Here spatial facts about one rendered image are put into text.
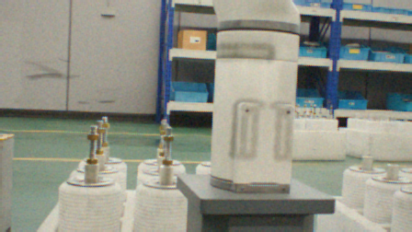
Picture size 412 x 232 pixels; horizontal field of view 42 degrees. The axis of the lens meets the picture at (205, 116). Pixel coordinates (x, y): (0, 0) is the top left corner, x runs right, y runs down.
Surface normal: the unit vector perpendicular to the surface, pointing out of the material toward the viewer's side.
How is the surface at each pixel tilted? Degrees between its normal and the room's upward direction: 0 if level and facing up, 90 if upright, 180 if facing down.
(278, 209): 90
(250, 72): 90
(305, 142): 90
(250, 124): 90
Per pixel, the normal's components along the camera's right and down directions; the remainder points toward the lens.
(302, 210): 0.22, 0.06
